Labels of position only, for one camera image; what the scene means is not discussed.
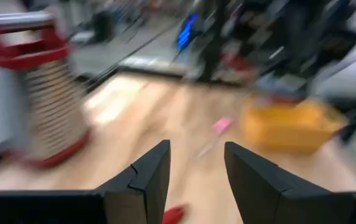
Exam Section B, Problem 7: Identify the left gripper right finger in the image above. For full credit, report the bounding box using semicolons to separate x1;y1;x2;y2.
223;141;356;224

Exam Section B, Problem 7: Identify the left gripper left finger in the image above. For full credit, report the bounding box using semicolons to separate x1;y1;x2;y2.
0;139;172;224

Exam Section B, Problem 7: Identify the red plastic spoon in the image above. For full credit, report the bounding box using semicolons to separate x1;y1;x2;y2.
162;204;187;224

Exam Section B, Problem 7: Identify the yellow plastic bin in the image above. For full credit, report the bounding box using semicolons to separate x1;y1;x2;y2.
240;96;349;155

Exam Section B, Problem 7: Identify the pink spatula clear handle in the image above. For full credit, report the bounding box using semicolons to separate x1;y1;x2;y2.
196;116;237;159

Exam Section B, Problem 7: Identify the blue lit screen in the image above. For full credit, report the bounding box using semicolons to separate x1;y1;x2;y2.
177;12;200;51

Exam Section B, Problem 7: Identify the steel box grater red handle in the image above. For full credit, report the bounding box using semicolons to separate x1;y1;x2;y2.
0;11;92;170

